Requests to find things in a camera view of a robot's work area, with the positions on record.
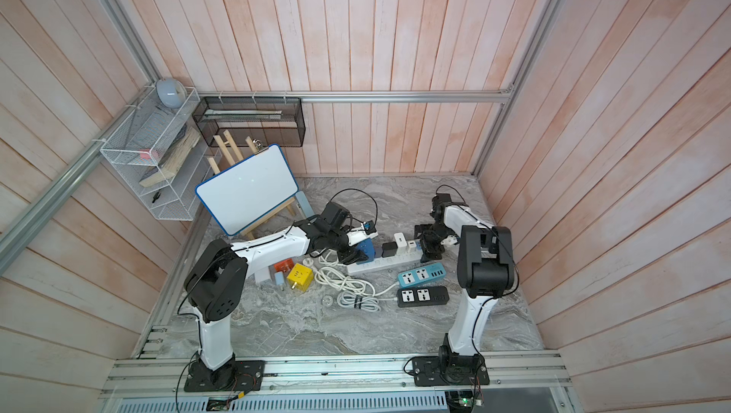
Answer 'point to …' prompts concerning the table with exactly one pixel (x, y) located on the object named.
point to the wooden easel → (233, 156)
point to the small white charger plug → (400, 240)
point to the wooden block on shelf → (170, 165)
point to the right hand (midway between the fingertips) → (416, 242)
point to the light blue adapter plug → (279, 278)
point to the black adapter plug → (389, 249)
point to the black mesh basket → (251, 121)
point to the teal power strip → (422, 275)
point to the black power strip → (422, 295)
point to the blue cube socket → (367, 248)
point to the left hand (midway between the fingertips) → (360, 249)
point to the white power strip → (383, 262)
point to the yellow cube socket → (301, 277)
